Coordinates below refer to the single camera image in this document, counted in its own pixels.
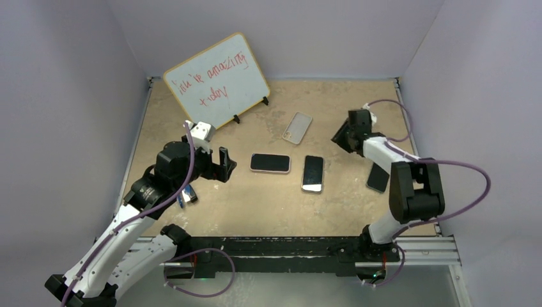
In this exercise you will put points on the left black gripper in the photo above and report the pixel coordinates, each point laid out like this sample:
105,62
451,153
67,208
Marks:
216,171

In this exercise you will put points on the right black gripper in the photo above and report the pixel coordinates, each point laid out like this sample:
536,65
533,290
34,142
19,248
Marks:
338,138

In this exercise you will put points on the black smartphone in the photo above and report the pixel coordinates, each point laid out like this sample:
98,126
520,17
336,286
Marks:
269,162

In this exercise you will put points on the pink phone case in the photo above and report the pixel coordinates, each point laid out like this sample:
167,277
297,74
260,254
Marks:
271,171

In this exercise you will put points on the black phone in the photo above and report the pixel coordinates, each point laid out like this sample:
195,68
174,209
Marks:
313,171
378,179

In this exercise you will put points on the translucent white phone case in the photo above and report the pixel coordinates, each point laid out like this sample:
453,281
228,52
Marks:
297,128

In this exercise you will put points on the clear phone case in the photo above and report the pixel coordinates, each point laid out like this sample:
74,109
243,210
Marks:
312,192

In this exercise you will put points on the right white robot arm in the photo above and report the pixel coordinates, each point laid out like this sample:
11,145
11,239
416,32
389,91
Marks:
415,187

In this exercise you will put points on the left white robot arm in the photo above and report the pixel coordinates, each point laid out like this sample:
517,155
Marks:
107,270

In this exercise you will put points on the blue black stapler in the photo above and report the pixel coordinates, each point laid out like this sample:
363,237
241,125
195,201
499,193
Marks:
187,196

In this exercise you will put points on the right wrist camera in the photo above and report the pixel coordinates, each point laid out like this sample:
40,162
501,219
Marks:
372,115

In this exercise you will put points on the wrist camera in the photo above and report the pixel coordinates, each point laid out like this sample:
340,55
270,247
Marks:
372,115
202,134

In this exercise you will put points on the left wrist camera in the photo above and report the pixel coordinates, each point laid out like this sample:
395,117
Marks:
202,134

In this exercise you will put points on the whiteboard with orange frame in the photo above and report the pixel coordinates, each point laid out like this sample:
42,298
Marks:
219,83

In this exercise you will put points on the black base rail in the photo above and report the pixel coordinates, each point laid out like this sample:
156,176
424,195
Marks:
346,256

